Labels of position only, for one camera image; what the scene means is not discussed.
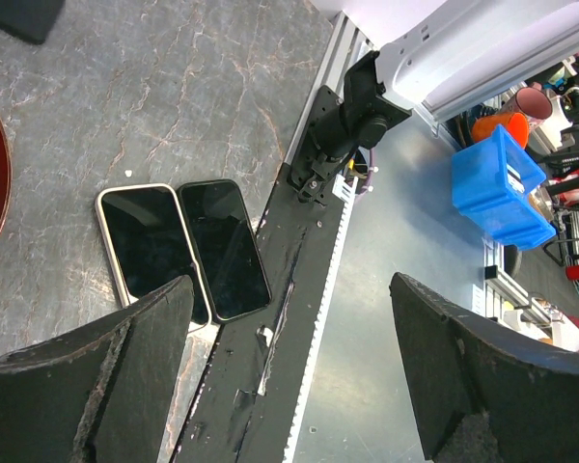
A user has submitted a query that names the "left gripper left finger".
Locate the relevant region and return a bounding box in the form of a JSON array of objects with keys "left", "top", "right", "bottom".
[{"left": 0, "top": 277, "right": 194, "bottom": 462}]

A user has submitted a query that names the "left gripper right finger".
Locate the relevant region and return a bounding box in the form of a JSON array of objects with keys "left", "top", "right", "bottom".
[{"left": 390, "top": 273, "right": 579, "bottom": 462}]

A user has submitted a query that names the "phone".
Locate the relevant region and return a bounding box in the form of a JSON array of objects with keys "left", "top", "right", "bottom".
[
  {"left": 95, "top": 183, "right": 212, "bottom": 332},
  {"left": 177, "top": 179, "right": 271, "bottom": 324}
]

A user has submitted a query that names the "black folding phone stand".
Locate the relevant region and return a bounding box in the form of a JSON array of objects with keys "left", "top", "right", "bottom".
[{"left": 0, "top": 0, "right": 66, "bottom": 44}]

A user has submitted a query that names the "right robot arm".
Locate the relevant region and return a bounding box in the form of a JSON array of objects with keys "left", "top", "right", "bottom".
[{"left": 287, "top": 1, "right": 579, "bottom": 204}]

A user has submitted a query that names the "phone in pink case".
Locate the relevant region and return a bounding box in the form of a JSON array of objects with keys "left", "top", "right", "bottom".
[{"left": 95, "top": 183, "right": 212, "bottom": 332}]

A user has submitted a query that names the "blue plastic bin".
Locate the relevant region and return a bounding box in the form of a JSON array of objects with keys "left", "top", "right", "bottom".
[{"left": 452, "top": 124, "right": 556, "bottom": 251}]

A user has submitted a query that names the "orange cup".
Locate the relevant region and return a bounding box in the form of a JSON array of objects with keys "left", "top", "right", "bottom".
[{"left": 471, "top": 112, "right": 531, "bottom": 150}]

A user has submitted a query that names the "pink cup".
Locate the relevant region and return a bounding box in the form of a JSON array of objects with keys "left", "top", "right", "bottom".
[{"left": 511, "top": 87, "right": 553, "bottom": 122}]

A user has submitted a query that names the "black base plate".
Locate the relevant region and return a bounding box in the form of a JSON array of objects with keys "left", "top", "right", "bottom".
[{"left": 170, "top": 165, "right": 344, "bottom": 462}]

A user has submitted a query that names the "white cable duct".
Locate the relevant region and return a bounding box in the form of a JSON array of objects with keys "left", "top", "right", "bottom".
[{"left": 283, "top": 174, "right": 357, "bottom": 462}]

